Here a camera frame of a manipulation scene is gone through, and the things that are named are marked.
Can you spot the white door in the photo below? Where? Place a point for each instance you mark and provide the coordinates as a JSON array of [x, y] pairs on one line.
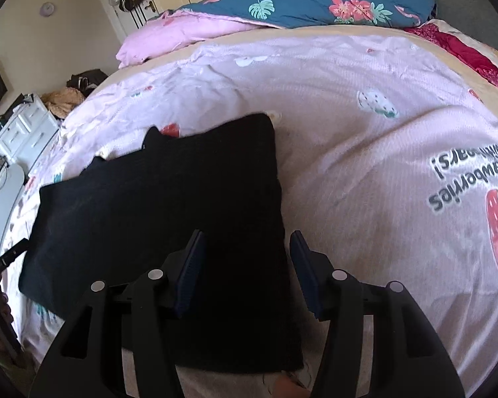
[[108, 20]]

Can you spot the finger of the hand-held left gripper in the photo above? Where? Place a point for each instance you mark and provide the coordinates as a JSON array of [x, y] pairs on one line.
[[8, 255]]

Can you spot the red floral blanket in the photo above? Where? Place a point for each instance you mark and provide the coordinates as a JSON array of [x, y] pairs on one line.
[[460, 45]]

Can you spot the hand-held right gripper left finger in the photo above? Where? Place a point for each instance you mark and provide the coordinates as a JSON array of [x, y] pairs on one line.
[[189, 273]]

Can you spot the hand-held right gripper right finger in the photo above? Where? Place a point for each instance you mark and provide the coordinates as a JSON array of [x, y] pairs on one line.
[[307, 273]]

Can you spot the pink and blue floral quilt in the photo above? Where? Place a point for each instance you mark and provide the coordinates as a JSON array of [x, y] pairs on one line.
[[298, 4]]

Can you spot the black t-shirt with orange print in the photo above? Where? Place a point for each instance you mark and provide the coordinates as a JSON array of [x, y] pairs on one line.
[[149, 190]]

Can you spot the pink printed bedsheet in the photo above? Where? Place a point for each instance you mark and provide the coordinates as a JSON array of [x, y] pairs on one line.
[[336, 174]]

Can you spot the black bag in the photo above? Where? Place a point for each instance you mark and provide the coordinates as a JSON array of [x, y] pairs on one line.
[[87, 81]]

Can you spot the tan clothes pile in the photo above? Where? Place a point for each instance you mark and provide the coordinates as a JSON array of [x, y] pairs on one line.
[[64, 101]]

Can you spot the round wall clock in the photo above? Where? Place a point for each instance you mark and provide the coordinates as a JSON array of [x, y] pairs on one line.
[[47, 8]]

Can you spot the round white table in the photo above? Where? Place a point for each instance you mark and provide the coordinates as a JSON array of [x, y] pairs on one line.
[[0, 211]]

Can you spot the white drawer cabinet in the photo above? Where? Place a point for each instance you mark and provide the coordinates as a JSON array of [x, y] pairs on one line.
[[25, 128]]

